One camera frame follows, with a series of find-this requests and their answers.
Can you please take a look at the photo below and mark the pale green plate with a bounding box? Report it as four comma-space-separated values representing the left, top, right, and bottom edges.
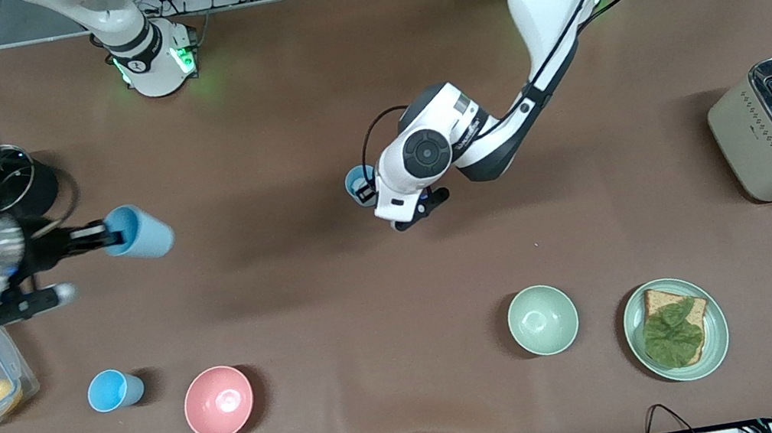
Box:
617, 270, 735, 390

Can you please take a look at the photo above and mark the pale green bowl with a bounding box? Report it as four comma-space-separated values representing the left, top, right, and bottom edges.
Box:
503, 280, 584, 361

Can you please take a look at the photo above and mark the blue plastic cup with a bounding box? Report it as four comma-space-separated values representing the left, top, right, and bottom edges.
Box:
99, 198, 178, 267
84, 365, 148, 415
343, 162, 385, 211

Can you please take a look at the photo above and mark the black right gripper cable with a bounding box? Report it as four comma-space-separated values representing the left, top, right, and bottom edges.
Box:
18, 161, 86, 241

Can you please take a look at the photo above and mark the brown table mat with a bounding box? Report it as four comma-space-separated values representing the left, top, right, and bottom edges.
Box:
0, 0, 772, 433

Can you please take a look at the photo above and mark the black cylindrical canister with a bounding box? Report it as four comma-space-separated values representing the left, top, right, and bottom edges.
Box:
0, 137, 65, 226

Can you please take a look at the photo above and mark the green lettuce leaf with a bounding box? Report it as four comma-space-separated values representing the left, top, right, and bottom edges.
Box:
637, 296, 711, 372

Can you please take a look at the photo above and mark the pink bowl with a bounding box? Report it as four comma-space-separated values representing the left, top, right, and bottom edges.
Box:
178, 361, 260, 433

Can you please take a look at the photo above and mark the black looped floor cable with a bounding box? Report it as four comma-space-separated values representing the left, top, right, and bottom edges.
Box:
641, 398, 701, 433

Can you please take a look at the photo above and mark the brown bread slice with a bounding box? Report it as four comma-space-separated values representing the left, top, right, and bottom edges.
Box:
638, 281, 718, 370

